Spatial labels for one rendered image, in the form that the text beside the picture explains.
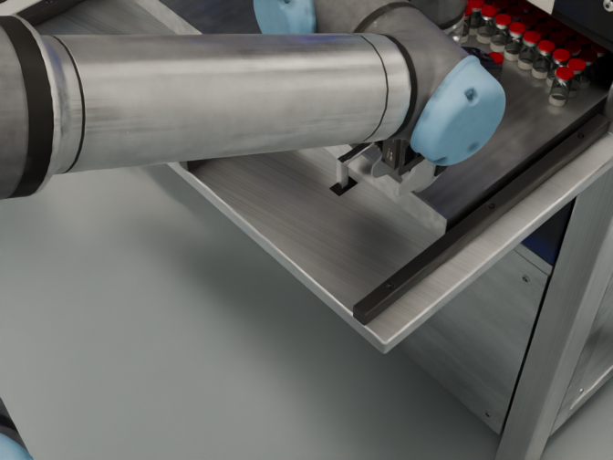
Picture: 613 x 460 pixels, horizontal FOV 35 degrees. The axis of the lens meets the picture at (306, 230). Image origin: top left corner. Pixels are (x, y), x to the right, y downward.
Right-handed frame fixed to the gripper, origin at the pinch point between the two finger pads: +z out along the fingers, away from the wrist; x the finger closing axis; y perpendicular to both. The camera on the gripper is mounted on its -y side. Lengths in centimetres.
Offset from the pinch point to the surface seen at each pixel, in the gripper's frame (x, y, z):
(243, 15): -37.4, -6.7, 3.3
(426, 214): 3.2, 1.9, 1.5
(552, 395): 12, -25, 61
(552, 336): 10, -24, 45
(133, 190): -94, -15, 91
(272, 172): -14.0, 8.8, 3.6
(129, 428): -45, 22, 92
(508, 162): 3.3, -11.9, 3.4
